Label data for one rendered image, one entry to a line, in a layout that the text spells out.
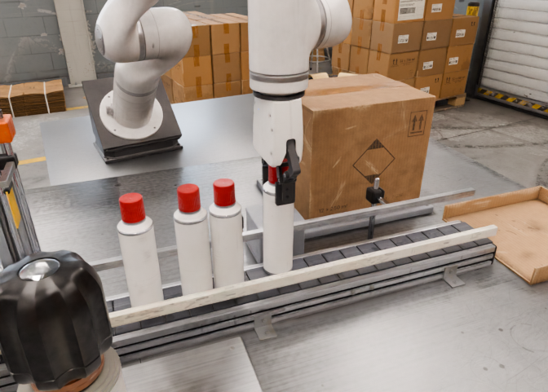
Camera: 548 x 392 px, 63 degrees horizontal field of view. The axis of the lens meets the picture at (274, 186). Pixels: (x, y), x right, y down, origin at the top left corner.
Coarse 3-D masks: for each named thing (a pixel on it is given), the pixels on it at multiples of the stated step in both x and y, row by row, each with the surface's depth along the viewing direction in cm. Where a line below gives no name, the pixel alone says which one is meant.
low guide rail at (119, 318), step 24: (432, 240) 85; (456, 240) 86; (336, 264) 78; (360, 264) 80; (216, 288) 72; (240, 288) 73; (264, 288) 75; (120, 312) 68; (144, 312) 68; (168, 312) 70
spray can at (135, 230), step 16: (128, 208) 63; (128, 224) 65; (144, 224) 65; (128, 240) 65; (144, 240) 65; (128, 256) 66; (144, 256) 66; (128, 272) 68; (144, 272) 67; (128, 288) 70; (144, 288) 69; (160, 288) 71; (144, 304) 70
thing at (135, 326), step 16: (464, 224) 97; (384, 240) 91; (400, 240) 91; (416, 240) 91; (480, 240) 91; (320, 256) 86; (336, 256) 86; (352, 256) 86; (416, 256) 86; (432, 256) 86; (256, 272) 82; (352, 272) 82; (368, 272) 82; (176, 288) 78; (288, 288) 78; (304, 288) 78; (112, 304) 74; (128, 304) 74; (224, 304) 74; (240, 304) 75; (144, 320) 71; (160, 320) 71; (176, 320) 71
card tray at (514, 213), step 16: (512, 192) 112; (528, 192) 114; (544, 192) 114; (448, 208) 107; (464, 208) 109; (480, 208) 111; (496, 208) 112; (512, 208) 112; (528, 208) 112; (544, 208) 112; (480, 224) 105; (496, 224) 105; (512, 224) 105; (528, 224) 105; (544, 224) 105; (496, 240) 99; (512, 240) 99; (528, 240) 99; (544, 240) 99; (496, 256) 94; (512, 256) 94; (528, 256) 94; (544, 256) 94; (528, 272) 89; (544, 272) 86
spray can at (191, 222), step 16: (192, 192) 66; (192, 208) 67; (176, 224) 68; (192, 224) 67; (176, 240) 70; (192, 240) 68; (208, 240) 71; (192, 256) 70; (208, 256) 72; (192, 272) 71; (208, 272) 73; (192, 288) 72; (208, 288) 74
